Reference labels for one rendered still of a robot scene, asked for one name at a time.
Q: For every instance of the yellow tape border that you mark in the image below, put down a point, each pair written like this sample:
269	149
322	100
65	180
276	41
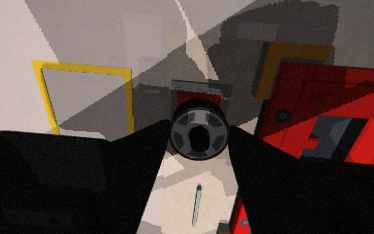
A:
38	65

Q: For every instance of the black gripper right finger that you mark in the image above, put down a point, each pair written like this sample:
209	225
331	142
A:
282	194

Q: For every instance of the black and grey wheel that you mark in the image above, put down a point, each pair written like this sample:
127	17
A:
191	114

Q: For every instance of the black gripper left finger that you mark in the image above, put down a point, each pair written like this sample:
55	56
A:
121	173

